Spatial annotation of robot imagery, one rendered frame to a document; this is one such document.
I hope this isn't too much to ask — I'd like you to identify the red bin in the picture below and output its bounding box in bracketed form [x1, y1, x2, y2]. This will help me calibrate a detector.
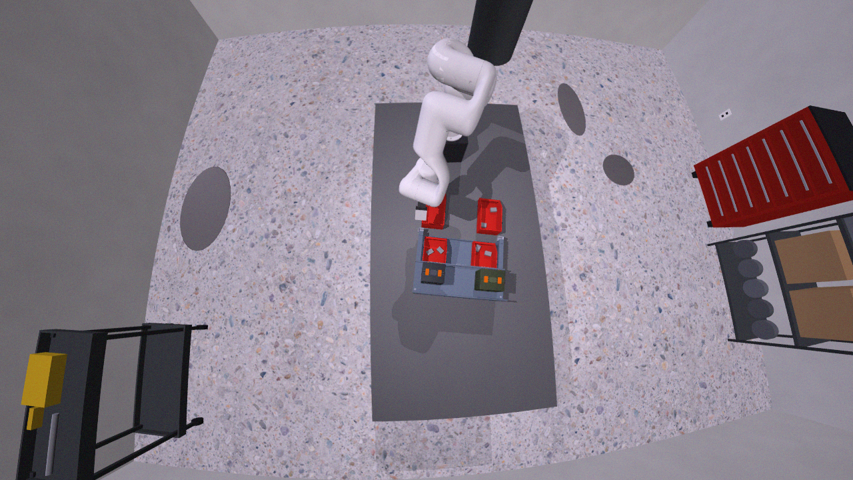
[476, 198, 502, 235]
[470, 241, 497, 268]
[423, 236, 447, 263]
[422, 194, 446, 229]

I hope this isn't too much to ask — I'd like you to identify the dark grey tool case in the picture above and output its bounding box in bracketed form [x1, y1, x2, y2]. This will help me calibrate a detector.
[421, 262, 445, 284]

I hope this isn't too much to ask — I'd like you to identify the dark green tool case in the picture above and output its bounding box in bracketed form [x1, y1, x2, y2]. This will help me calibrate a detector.
[474, 269, 505, 292]

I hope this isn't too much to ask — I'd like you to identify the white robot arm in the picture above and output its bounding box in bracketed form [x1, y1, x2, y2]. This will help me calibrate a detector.
[399, 38, 497, 221]

